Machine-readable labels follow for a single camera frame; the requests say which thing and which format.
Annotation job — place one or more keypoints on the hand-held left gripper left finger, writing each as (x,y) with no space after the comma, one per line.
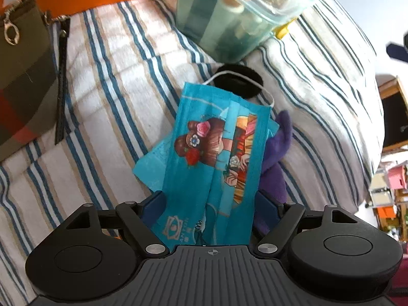
(152,208)

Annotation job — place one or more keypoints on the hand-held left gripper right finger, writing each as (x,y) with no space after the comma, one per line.
(266,205)

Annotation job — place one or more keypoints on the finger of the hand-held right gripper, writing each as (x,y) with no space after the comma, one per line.
(397,51)

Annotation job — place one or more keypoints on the purple cloth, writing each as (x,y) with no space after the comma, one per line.
(280,153)

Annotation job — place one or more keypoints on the black round pad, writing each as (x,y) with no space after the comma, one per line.
(236,84)

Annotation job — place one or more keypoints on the pink box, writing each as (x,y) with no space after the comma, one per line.
(398,177)

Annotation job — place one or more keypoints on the blue striped bed sheet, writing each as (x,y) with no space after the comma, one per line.
(111,86)

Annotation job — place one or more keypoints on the clear storage box yellow latch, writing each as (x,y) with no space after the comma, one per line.
(229,16)

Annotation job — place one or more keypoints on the brown plaid pouch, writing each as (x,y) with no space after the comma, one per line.
(25,86)

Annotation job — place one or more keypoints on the wooden shelf frame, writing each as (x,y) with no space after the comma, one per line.
(393,118)

